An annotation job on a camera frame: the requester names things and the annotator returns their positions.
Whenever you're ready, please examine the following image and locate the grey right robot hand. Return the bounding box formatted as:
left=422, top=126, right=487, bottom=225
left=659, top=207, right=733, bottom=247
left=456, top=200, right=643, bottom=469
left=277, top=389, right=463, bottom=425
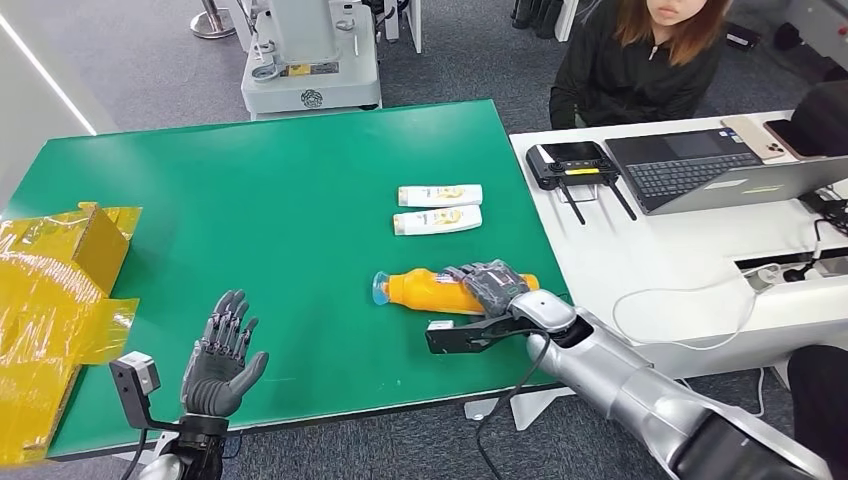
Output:
left=443, top=259, right=531, bottom=319

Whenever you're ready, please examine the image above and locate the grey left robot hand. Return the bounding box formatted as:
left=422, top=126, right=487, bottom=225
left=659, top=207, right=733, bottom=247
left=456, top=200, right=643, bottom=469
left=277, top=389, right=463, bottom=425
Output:
left=180, top=289, right=270, bottom=420

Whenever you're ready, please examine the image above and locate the orange bottle with blue cap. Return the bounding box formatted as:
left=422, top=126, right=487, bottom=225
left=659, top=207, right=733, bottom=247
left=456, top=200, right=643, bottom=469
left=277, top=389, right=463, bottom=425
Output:
left=371, top=266, right=541, bottom=317

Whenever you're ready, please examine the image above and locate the white shampoo bottle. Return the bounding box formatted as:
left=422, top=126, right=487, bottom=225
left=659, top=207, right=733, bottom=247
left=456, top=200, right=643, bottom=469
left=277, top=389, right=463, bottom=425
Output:
left=398, top=184, right=484, bottom=209
left=392, top=205, right=484, bottom=237

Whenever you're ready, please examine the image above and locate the black remote controller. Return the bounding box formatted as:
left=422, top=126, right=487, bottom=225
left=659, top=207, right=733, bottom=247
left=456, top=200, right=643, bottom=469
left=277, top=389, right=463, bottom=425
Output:
left=525, top=140, right=639, bottom=227

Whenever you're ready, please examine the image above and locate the yellow taped cardboard box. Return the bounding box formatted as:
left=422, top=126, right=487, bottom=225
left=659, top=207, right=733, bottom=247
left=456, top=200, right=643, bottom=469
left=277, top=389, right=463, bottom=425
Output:
left=0, top=201, right=143, bottom=468

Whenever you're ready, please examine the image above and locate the grey laptop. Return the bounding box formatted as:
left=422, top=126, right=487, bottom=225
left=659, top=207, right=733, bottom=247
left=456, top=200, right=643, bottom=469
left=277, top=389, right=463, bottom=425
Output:
left=604, top=127, right=848, bottom=217

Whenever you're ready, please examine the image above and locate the white power adapter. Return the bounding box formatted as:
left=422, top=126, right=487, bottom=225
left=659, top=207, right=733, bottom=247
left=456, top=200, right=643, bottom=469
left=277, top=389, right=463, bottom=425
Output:
left=743, top=264, right=782, bottom=294

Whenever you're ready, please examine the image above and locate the white furniture panel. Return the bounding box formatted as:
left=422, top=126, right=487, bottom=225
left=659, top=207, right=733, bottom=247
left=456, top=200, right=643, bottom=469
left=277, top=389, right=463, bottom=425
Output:
left=385, top=0, right=424, bottom=54

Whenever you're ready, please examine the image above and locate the beige smartphone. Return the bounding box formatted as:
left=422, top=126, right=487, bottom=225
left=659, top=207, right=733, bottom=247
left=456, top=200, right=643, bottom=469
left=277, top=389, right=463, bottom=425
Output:
left=720, top=115, right=790, bottom=162

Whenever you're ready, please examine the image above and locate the dark-screen smartphone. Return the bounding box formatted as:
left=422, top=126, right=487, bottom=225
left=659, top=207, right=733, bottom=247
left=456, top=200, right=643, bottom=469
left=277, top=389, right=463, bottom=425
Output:
left=763, top=119, right=813, bottom=160

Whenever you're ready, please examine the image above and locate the seated person in black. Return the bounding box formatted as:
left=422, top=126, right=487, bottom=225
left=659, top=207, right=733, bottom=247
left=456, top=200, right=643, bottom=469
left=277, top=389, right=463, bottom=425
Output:
left=786, top=344, right=848, bottom=478

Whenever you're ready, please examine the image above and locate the black flat device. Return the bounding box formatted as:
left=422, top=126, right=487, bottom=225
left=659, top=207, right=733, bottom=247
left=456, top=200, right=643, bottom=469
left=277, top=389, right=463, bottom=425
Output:
left=723, top=21, right=760, bottom=52

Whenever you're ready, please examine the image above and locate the metal stanchion base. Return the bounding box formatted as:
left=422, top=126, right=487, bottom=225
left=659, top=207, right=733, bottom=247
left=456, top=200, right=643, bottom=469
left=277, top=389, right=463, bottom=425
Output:
left=190, top=0, right=236, bottom=40

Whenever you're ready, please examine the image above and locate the black rounded object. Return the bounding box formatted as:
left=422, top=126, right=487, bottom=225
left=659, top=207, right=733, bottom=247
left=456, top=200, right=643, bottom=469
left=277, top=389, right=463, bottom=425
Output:
left=789, top=80, right=848, bottom=158

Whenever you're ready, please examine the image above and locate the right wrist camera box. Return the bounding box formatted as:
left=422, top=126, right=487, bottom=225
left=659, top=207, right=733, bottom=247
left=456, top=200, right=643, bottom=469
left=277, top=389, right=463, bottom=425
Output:
left=424, top=315, right=539, bottom=356

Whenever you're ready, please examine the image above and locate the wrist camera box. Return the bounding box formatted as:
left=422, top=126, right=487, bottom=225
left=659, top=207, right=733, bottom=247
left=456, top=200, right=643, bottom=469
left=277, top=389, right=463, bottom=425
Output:
left=424, top=315, right=539, bottom=356
left=109, top=351, right=183, bottom=433

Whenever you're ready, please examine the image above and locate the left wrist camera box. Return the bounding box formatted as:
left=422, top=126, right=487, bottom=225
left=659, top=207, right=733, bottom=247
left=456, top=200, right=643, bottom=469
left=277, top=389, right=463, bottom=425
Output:
left=109, top=351, right=183, bottom=433

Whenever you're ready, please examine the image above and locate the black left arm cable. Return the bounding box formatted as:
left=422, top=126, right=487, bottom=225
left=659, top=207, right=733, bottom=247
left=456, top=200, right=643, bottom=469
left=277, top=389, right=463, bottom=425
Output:
left=119, top=429, right=148, bottom=480

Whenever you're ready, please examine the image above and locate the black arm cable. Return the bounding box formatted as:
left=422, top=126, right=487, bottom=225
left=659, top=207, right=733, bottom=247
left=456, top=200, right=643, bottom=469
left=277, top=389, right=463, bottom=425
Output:
left=474, top=327, right=578, bottom=480
left=119, top=429, right=148, bottom=480

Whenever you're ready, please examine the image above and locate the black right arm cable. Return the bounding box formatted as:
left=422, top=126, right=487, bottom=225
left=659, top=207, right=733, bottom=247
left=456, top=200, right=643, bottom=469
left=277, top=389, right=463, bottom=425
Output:
left=474, top=327, right=578, bottom=480

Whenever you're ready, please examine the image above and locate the white desk cable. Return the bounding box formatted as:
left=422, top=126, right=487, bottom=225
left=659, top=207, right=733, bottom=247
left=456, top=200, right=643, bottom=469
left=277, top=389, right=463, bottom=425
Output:
left=611, top=263, right=782, bottom=352

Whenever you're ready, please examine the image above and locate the white hanging cable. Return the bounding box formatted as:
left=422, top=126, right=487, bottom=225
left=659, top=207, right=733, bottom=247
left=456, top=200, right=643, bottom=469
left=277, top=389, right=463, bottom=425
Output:
left=735, top=366, right=767, bottom=419

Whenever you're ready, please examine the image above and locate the black plug with cable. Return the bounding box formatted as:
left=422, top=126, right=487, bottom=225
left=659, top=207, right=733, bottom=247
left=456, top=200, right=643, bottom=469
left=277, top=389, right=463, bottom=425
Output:
left=782, top=218, right=848, bottom=284

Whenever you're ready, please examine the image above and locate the black cable bundle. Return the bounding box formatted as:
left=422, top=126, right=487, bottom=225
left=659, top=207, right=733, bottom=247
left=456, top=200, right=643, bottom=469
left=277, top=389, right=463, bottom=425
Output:
left=799, top=188, right=848, bottom=236

